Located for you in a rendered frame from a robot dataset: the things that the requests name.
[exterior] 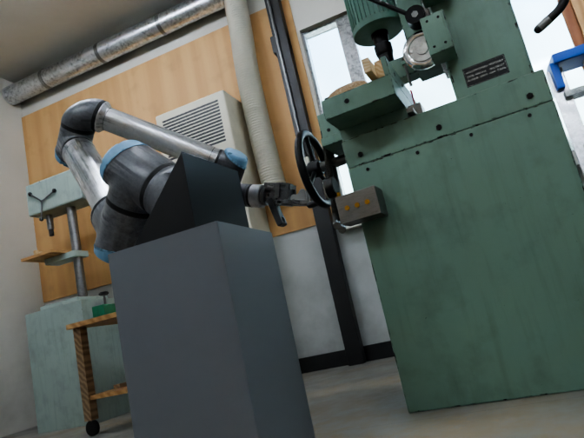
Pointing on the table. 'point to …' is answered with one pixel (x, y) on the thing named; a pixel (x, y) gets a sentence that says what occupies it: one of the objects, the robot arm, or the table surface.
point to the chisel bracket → (404, 70)
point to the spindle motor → (371, 20)
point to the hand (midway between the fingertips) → (312, 204)
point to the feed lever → (407, 13)
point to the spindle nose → (383, 47)
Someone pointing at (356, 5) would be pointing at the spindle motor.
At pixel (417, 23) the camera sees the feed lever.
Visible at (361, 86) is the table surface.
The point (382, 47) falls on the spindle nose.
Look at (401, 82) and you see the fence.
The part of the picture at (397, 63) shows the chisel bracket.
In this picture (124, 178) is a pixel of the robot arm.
